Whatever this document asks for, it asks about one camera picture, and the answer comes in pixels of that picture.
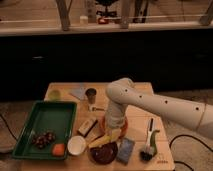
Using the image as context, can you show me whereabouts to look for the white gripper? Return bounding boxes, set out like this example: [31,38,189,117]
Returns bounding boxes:
[105,103,127,140]

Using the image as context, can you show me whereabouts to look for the yellow banana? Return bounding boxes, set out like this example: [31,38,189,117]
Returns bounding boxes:
[88,132,116,148]

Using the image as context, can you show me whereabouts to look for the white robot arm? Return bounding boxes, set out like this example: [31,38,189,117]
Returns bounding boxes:
[105,78,213,140]

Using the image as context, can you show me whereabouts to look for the purple bowl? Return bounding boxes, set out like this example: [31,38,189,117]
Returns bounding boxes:
[89,142,118,165]

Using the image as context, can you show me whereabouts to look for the orange plate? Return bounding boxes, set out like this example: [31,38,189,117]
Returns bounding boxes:
[99,116,128,138]

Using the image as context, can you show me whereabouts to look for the blue sponge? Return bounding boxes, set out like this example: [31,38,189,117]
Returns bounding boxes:
[116,138,135,165]

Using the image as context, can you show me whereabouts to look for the wooden block eraser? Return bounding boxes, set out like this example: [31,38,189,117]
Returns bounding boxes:
[77,117,98,137]

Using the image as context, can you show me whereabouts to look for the small white spoon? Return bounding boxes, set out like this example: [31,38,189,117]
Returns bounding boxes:
[89,106,105,111]

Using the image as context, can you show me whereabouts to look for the dark metal cup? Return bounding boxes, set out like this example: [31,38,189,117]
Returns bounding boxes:
[85,88,97,104]

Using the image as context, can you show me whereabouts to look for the grey cloth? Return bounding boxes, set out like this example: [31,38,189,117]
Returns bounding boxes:
[69,86,86,100]

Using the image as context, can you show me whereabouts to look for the orange fruit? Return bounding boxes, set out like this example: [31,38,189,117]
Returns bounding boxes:
[52,143,65,156]

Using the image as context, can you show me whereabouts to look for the green plastic tray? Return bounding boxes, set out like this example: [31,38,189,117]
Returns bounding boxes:
[12,101,77,160]

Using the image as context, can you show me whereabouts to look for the dark grape bunch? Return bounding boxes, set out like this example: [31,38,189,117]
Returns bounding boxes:
[32,132,56,149]

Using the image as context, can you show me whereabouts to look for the green handled dish brush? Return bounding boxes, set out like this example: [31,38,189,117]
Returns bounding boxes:
[140,118,159,162]

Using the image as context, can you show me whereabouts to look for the black cable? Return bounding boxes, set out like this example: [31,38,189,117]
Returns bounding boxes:
[168,133,213,171]

